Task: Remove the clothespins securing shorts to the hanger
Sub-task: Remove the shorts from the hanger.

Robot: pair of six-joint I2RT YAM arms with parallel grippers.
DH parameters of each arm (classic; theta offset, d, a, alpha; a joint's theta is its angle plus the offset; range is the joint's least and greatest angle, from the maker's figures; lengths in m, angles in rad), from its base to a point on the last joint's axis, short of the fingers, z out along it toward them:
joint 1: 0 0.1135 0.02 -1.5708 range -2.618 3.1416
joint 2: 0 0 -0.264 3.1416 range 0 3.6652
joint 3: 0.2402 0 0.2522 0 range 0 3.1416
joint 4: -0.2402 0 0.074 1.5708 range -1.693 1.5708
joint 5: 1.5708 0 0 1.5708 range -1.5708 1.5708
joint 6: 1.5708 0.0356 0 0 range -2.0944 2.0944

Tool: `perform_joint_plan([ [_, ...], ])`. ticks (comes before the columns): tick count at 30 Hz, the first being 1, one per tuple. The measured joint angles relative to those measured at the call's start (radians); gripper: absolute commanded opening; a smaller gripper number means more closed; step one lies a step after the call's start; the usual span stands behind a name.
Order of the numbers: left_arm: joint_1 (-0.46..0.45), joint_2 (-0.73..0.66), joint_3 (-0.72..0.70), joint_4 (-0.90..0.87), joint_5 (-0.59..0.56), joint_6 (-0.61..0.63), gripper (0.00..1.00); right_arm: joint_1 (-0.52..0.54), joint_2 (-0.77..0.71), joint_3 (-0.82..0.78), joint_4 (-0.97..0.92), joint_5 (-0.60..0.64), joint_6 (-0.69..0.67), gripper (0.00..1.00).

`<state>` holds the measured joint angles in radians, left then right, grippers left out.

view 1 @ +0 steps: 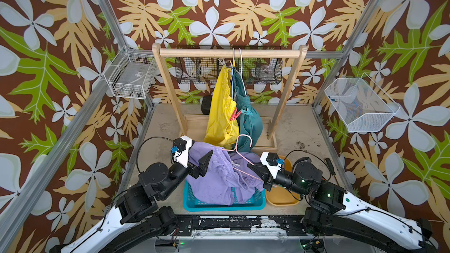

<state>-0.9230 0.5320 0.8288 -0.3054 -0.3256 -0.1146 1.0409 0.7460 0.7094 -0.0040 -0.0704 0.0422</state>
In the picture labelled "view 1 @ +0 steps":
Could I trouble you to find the teal plastic basket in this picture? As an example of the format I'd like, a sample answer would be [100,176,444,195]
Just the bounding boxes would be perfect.
[184,182,267,212]

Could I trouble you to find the black mesh basket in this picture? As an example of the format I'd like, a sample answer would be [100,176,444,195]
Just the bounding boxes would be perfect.
[174,56,284,85]

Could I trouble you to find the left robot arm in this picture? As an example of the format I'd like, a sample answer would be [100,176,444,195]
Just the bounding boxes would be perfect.
[50,151,213,253]

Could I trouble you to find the white wire basket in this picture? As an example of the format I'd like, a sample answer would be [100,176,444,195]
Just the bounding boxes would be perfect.
[325,74,400,134]
[104,48,157,100]

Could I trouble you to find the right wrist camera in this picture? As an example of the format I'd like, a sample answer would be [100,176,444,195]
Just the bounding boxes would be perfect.
[260,152,284,179]

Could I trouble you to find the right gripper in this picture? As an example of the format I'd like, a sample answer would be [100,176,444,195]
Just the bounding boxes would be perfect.
[248,162,310,199]

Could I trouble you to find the yellow plastic tray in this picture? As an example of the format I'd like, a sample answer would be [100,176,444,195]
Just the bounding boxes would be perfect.
[266,156,301,207]

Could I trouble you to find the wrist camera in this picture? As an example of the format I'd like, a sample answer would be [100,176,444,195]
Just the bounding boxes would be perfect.
[260,152,284,179]
[171,135,195,168]

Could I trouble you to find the white wire hanger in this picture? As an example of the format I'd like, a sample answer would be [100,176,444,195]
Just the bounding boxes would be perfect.
[239,48,247,96]

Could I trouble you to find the yellow shorts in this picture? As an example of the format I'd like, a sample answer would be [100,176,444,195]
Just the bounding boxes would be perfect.
[204,67,239,149]

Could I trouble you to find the green shorts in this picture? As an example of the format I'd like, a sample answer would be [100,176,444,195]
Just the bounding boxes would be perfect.
[235,71,263,152]

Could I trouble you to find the black handled screwdriver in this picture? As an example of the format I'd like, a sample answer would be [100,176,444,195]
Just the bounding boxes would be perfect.
[324,158,336,176]

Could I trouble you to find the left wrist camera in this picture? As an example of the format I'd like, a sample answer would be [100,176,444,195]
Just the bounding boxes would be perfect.
[171,135,195,168]

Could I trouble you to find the black mounting rail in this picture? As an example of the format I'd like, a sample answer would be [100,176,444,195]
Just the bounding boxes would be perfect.
[140,214,335,237]

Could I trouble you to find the blue clothespin on green shorts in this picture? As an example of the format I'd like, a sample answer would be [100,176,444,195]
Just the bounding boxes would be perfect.
[240,107,253,116]

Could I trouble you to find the pink clothespin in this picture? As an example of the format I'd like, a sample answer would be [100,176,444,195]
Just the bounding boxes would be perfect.
[230,108,242,121]

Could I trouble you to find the wooden clothes rack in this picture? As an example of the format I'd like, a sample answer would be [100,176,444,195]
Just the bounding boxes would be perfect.
[152,43,308,153]

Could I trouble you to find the black tool case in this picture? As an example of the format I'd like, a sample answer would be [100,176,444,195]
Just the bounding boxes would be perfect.
[200,95,213,115]

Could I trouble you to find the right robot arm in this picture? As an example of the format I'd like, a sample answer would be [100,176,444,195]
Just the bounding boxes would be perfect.
[247,152,438,253]

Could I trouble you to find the white wire basket left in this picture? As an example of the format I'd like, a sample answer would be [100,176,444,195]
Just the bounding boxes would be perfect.
[104,48,157,100]

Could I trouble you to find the white wire basket right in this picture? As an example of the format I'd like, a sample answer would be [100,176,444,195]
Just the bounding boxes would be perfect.
[325,74,400,134]

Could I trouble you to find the purple shorts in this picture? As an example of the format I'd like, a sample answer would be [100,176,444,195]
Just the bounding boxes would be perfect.
[186,142,263,206]

